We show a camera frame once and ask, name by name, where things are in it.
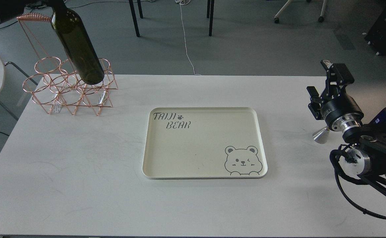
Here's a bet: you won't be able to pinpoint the dark green wine bottle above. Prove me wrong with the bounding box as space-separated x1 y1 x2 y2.
46 0 104 85

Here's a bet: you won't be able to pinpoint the copper wire bottle rack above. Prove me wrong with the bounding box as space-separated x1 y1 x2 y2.
17 13 119 116

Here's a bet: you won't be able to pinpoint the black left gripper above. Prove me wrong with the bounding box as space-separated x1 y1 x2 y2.
0 0 51 24

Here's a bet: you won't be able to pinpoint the black floor cables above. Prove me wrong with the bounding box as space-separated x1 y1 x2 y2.
0 0 67 35

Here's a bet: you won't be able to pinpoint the white office chair base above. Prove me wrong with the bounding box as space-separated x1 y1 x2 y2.
273 0 329 24

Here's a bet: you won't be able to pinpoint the cream bear serving tray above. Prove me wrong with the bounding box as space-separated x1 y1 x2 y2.
142 107 268 179

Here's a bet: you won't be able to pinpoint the white floor cable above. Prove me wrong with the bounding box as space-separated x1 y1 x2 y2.
175 0 201 76

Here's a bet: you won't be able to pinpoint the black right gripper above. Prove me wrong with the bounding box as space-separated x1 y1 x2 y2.
306 60 364 132

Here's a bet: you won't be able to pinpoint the steel double jigger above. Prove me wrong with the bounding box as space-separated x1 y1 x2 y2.
312 126 330 144

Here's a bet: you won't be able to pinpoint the black table legs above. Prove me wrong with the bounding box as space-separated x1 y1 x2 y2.
129 0 215 38

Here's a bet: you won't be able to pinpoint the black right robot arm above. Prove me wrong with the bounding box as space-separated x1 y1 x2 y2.
307 60 386 220

